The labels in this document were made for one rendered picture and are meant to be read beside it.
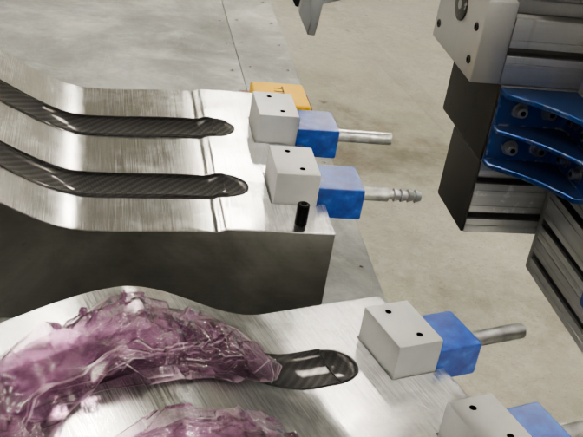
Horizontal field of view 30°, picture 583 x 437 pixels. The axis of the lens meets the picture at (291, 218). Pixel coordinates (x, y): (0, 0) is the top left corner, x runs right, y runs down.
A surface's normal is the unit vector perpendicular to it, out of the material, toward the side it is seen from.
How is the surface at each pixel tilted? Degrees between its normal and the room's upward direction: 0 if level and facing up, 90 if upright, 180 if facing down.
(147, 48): 0
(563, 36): 90
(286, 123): 90
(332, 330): 0
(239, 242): 90
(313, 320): 0
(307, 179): 90
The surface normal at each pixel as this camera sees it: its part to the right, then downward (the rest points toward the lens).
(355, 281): 0.15, -0.86
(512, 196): 0.18, 0.51
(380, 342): -0.89, 0.10
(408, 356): 0.43, 0.50
